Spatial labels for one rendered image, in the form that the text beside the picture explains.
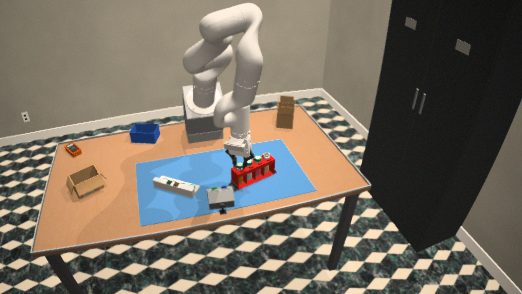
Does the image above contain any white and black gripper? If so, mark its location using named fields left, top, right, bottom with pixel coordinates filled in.
left=225, top=135, right=255, bottom=169

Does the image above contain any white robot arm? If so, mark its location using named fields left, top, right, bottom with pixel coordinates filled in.
left=183, top=3, right=263, bottom=152

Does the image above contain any dark blue open bin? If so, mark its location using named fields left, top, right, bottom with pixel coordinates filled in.
left=129, top=123, right=160, bottom=144

